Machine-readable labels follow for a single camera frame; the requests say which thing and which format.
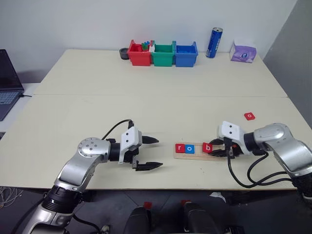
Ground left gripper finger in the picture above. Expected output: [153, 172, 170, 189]
[132, 160, 164, 172]
[142, 136, 160, 145]

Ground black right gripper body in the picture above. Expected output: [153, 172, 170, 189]
[221, 137, 245, 158]

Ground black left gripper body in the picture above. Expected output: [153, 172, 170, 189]
[123, 133, 145, 169]

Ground wooden letter tray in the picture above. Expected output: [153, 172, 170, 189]
[174, 143, 230, 160]

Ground dark rounded shape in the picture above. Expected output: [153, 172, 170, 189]
[182, 202, 221, 234]
[123, 206, 152, 234]

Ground red plastic bin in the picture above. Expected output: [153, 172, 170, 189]
[128, 39, 154, 67]

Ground green plastic bin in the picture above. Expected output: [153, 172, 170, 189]
[151, 40, 176, 67]

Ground blue plastic bin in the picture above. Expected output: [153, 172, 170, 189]
[174, 41, 199, 68]

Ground black round bowl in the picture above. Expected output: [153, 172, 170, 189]
[119, 47, 131, 60]

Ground purple tissue box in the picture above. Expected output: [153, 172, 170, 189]
[229, 39, 257, 64]

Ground blue drink can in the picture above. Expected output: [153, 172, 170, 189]
[205, 27, 224, 59]

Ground dark laptop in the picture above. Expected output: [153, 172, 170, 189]
[0, 49, 25, 122]

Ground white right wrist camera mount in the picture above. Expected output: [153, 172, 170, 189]
[217, 120, 247, 145]

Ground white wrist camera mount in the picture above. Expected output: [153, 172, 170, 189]
[217, 120, 247, 145]
[117, 126, 143, 165]

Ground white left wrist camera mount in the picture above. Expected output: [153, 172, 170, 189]
[117, 126, 143, 165]

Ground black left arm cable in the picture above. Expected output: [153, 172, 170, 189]
[101, 119, 135, 141]

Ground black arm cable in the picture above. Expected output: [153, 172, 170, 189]
[226, 145, 297, 189]
[101, 119, 135, 141]

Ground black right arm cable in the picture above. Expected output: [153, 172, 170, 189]
[226, 145, 297, 189]

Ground white thin wires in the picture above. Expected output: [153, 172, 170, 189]
[0, 186, 24, 209]

